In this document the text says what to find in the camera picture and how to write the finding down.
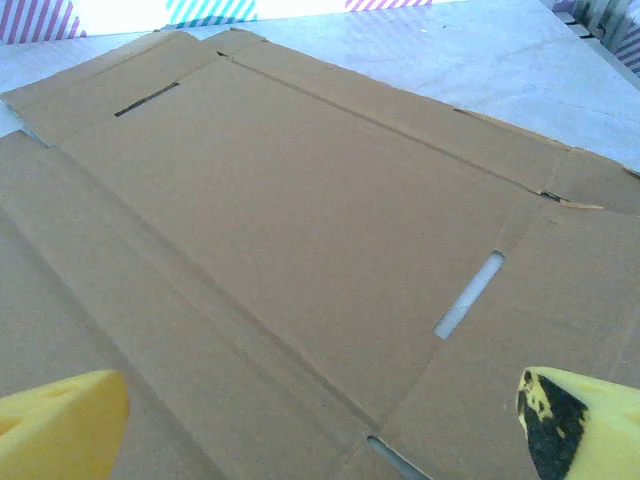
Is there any brown cardboard box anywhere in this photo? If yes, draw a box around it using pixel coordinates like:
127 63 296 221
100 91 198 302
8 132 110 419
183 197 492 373
0 27 640 480

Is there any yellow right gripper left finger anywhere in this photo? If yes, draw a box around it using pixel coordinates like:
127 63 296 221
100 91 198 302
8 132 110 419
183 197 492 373
0 369 131 480

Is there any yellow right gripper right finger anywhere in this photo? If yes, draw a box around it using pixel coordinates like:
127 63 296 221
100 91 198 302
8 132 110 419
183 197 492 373
515 366 640 480

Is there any aluminium frame post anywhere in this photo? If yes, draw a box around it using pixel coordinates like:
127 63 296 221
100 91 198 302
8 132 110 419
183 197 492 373
552 0 640 76

